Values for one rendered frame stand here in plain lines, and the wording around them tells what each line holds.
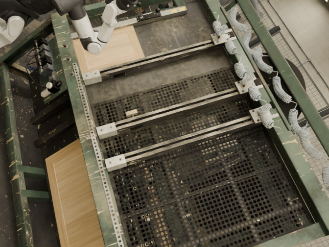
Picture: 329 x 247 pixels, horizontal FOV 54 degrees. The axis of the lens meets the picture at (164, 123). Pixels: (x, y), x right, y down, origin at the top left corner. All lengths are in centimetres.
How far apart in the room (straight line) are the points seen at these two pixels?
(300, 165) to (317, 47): 569
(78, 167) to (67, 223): 40
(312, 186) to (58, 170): 178
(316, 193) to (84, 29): 162
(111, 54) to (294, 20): 618
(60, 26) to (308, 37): 605
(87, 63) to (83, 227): 118
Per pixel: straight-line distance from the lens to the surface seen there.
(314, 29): 800
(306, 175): 218
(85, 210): 242
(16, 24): 209
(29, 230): 252
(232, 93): 232
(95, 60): 256
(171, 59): 248
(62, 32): 275
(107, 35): 188
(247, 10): 327
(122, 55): 256
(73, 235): 248
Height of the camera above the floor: 200
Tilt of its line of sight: 19 degrees down
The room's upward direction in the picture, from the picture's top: 60 degrees clockwise
